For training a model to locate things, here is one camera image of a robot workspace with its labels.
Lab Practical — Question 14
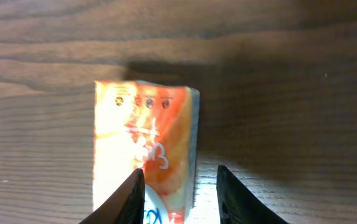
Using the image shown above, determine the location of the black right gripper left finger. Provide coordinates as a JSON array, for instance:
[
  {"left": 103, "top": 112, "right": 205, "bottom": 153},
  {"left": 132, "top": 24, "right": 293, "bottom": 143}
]
[{"left": 79, "top": 169, "right": 145, "bottom": 224}]

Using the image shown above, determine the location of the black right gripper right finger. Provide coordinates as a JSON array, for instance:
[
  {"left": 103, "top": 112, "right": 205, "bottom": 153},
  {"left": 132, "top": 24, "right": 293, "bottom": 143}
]
[{"left": 216, "top": 165, "right": 288, "bottom": 224}]

